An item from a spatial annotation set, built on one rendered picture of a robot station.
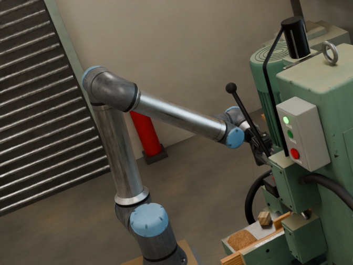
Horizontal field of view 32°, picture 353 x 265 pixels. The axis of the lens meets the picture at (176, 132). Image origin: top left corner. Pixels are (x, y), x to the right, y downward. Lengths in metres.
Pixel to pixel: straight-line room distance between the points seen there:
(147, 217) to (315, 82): 1.15
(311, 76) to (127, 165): 1.14
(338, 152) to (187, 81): 3.55
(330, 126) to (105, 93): 1.02
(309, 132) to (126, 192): 1.21
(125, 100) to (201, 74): 2.80
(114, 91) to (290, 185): 0.85
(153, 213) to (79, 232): 2.02
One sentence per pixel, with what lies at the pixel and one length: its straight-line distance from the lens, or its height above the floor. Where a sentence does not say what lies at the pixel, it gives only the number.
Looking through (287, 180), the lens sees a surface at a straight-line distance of 1.65.
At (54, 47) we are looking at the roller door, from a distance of 4.74.
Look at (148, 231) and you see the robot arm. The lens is 2.44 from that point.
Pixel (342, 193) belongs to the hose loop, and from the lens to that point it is 1.51.
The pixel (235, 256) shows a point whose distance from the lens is 1.99.
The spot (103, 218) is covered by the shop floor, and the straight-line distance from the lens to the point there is 4.47.
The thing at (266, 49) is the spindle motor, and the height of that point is 1.50.
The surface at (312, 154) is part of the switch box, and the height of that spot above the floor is 1.36.
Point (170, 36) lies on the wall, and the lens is 4.89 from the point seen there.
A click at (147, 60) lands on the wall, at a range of 4.89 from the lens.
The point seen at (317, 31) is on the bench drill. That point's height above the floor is 0.74.
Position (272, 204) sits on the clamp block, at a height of 0.91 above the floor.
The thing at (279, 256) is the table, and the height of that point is 0.88.
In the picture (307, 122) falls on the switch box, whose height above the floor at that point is 1.45.
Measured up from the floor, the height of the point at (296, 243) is 1.04.
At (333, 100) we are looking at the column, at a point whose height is 1.49.
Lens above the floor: 2.10
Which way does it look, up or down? 23 degrees down
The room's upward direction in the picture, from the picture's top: 20 degrees counter-clockwise
